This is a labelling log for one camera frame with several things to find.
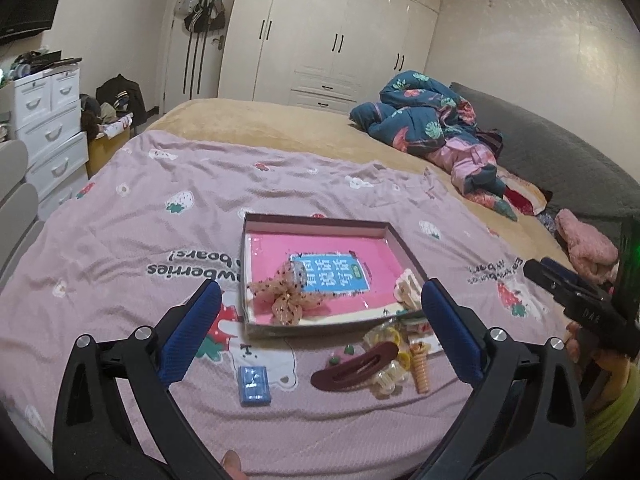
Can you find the clear plastic earring box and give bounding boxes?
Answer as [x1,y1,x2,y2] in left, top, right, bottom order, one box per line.
[400,318,442,356]

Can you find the orange spiral hair tie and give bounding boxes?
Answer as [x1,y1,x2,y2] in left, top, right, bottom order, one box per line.
[406,340,433,395]

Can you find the small blue box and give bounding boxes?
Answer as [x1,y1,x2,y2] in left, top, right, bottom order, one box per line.
[236,366,271,406]

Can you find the clear pearl hair claw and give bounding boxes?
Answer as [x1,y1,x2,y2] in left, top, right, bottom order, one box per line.
[371,360,409,398]

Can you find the maroon oval hair clip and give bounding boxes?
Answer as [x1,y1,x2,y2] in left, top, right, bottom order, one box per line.
[310,341,399,392]

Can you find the pink pompom strawberry clip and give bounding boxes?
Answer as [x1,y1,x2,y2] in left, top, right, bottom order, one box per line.
[326,344,357,367]

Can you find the yellow green sleeve forearm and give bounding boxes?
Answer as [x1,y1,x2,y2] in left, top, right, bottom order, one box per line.
[586,364,639,468]

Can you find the right hand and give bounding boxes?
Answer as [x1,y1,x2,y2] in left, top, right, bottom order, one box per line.
[565,321,631,415]

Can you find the left hand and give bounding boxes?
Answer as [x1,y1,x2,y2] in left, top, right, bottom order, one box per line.
[221,450,248,480]

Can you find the pink plush toy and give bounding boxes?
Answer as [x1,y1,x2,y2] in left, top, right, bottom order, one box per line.
[554,209,620,285]

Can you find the cream hair claw clip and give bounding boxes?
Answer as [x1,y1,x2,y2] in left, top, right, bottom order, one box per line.
[393,269,422,311]

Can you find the dotted organza bow scrunchie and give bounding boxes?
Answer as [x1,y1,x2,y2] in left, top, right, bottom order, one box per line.
[246,260,337,326]

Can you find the pink strawberry print blanket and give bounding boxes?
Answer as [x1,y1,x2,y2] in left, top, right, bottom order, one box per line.
[1,131,563,479]

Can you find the shallow cardboard tray box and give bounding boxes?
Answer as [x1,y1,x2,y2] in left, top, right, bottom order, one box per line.
[241,214,427,337]

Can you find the grey headboard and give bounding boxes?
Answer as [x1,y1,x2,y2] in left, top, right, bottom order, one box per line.
[450,82,639,244]

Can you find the grey chair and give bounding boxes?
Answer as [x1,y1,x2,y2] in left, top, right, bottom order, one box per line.
[0,140,43,289]

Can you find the yellow cardboard box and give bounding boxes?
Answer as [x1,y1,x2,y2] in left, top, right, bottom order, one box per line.
[81,112,134,178]

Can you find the teal floral quilt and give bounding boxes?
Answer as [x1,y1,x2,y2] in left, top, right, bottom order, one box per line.
[348,70,518,221]

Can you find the tan bed sheet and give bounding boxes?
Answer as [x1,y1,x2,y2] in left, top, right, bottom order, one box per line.
[149,99,570,266]

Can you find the black jacket pile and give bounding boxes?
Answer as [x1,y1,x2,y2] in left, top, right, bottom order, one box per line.
[80,75,149,143]

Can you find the white drawer chest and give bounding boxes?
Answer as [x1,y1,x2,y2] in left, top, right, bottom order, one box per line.
[1,64,89,221]

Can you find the white door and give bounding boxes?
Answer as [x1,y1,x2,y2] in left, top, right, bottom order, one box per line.
[163,0,232,112]

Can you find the white wardrobe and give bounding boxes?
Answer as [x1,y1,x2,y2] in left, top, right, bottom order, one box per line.
[218,0,442,114]

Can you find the bags hanging on door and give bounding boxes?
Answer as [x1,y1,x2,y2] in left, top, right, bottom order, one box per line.
[174,0,227,34]

